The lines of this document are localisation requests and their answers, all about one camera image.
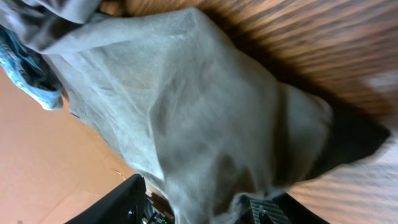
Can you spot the grey shorts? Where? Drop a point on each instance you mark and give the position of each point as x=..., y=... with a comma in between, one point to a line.
x=170, y=93

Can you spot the light blue garment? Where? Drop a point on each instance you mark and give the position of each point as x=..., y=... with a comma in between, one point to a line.
x=30, y=72

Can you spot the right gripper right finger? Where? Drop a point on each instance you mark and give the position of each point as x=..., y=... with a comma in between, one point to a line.
x=283, y=209

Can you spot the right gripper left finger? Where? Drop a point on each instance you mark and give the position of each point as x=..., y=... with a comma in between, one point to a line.
x=122, y=205

